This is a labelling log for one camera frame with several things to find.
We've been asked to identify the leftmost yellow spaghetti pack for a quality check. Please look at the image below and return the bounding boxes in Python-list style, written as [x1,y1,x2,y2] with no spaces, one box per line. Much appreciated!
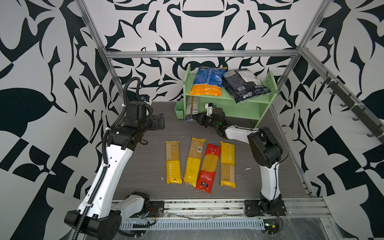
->
[166,141,183,184]

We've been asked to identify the green wooden shelf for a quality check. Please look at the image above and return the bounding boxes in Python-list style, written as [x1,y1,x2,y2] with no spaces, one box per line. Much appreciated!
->
[183,66,278,127]

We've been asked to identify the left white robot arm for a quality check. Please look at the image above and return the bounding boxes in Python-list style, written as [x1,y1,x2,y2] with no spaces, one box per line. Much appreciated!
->
[64,114,165,240]

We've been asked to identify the black pasta bag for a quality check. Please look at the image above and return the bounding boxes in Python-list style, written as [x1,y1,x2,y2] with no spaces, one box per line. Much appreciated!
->
[222,69,271,104]

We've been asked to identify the clear blue spaghetti pack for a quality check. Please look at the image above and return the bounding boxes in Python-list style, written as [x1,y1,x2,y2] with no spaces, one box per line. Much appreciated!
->
[185,96,199,123]

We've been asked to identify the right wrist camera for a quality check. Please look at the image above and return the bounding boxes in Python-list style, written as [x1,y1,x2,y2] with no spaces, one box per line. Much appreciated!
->
[205,103,216,117]

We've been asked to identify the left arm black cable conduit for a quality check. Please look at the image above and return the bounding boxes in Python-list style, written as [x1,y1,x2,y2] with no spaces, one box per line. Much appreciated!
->
[71,76,157,240]

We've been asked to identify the blue orange pasta bag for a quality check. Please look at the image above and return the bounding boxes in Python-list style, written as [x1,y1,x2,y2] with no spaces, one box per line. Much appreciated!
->
[190,67,227,97]

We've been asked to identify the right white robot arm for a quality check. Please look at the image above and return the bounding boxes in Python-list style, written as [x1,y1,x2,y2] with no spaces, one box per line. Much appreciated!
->
[195,108,286,217]

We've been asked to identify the small green plastic bin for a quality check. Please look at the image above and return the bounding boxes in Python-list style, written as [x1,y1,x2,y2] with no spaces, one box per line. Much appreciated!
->
[174,101,185,120]

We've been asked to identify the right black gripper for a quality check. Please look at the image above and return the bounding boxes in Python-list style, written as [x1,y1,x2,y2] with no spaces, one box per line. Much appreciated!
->
[192,112,221,130]

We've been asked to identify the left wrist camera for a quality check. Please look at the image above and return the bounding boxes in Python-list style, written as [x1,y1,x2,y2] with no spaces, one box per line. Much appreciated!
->
[125,101,153,121]

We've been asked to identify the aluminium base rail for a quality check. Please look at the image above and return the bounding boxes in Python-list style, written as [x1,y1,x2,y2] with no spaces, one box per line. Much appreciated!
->
[117,198,332,234]

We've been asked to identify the middle yellow spaghetti pack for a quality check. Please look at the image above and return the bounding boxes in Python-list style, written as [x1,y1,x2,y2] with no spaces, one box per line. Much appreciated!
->
[184,138,206,188]

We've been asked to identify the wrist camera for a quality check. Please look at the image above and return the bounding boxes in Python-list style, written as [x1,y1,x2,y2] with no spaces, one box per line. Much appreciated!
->
[205,103,216,117]
[125,101,153,121]

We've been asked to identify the rightmost yellow spaghetti pack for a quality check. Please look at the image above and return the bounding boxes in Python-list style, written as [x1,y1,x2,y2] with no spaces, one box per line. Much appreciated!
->
[220,141,236,188]

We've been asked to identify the black wall hook rail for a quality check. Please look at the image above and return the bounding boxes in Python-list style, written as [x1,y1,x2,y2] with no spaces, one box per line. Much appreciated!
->
[322,71,384,145]

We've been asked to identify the yellow spaghetti pack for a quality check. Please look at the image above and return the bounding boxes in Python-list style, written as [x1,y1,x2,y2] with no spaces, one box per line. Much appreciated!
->
[220,141,236,188]
[184,138,206,188]
[166,141,183,184]

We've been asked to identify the red spaghetti pack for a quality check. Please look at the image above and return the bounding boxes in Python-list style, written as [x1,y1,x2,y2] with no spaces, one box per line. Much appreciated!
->
[196,144,221,194]

